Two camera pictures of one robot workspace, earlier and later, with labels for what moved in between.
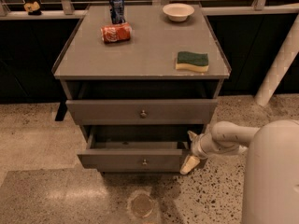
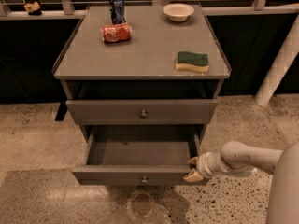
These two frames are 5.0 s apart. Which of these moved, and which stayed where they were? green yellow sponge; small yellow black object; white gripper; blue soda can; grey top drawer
Moved: white gripper
Stayed: grey top drawer; green yellow sponge; small yellow black object; blue soda can
